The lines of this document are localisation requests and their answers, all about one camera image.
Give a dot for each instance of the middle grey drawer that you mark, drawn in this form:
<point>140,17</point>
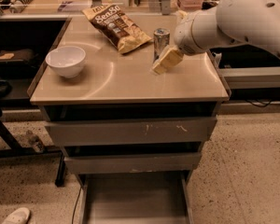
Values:
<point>132,163</point>

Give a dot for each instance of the brown sea salt chips bag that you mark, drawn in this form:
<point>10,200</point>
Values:
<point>117,27</point>

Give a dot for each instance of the white ceramic bowl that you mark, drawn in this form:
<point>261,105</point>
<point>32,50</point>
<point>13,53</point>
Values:
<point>67,61</point>

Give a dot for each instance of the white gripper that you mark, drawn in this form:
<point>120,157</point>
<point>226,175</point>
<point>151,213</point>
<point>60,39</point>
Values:
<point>186,38</point>

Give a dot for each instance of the white shoe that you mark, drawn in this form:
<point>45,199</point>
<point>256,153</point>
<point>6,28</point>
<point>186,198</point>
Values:
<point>19,216</point>

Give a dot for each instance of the grey drawer cabinet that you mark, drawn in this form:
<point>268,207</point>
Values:
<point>114,86</point>

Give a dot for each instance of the open bottom grey drawer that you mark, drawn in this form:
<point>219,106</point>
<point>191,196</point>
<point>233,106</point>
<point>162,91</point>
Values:
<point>139,198</point>

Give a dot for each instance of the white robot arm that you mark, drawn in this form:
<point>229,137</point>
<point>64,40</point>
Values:
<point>231,23</point>

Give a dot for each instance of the silver redbull can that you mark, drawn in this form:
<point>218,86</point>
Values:
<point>161,40</point>

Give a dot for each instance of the top grey drawer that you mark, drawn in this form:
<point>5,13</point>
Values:
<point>130,131</point>

